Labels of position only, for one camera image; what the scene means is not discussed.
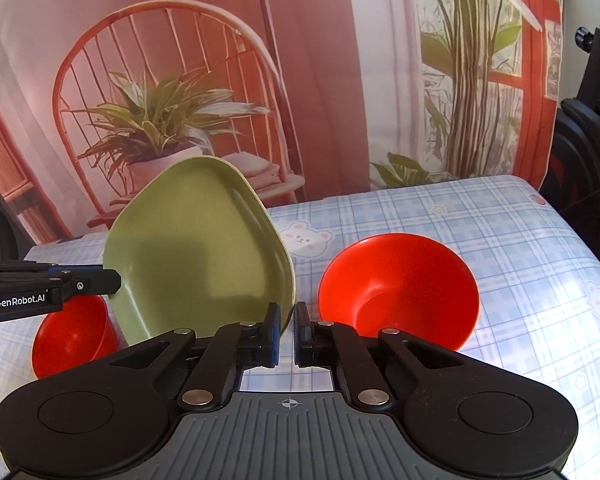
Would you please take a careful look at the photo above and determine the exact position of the printed backdrop cloth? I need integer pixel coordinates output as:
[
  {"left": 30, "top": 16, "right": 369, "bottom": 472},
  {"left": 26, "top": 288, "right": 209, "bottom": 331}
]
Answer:
[{"left": 0, "top": 0, "right": 567, "bottom": 257}]

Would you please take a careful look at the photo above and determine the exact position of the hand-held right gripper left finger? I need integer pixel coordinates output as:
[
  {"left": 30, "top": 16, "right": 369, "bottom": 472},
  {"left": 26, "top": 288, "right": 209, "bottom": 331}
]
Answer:
[{"left": 109, "top": 303, "right": 282, "bottom": 413}]

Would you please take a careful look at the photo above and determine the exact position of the red bowl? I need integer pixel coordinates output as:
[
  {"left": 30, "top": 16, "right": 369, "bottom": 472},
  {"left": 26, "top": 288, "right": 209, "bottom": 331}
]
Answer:
[
  {"left": 31, "top": 294, "right": 121, "bottom": 380},
  {"left": 318, "top": 233, "right": 481, "bottom": 352}
]

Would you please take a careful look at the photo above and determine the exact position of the blue plaid bear cloth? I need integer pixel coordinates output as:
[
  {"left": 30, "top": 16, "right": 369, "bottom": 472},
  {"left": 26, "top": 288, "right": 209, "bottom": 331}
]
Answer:
[{"left": 0, "top": 174, "right": 600, "bottom": 480}]

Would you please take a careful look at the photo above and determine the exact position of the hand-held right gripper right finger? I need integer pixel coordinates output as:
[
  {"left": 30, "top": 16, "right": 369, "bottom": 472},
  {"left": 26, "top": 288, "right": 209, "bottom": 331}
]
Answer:
[{"left": 293, "top": 302, "right": 463, "bottom": 413}]

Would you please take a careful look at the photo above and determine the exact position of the black metal equipment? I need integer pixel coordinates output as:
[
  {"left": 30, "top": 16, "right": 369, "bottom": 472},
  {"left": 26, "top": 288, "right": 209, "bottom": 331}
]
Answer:
[{"left": 540, "top": 25, "right": 600, "bottom": 281}]

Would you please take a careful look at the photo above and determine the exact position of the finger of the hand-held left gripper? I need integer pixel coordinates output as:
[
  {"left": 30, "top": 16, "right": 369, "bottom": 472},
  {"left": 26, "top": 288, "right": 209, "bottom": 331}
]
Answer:
[{"left": 47, "top": 265, "right": 123, "bottom": 306}]

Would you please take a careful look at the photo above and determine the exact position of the green plate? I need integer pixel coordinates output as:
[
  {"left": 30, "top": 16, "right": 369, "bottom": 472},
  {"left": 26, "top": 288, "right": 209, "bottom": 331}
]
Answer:
[{"left": 102, "top": 156, "right": 297, "bottom": 349}]

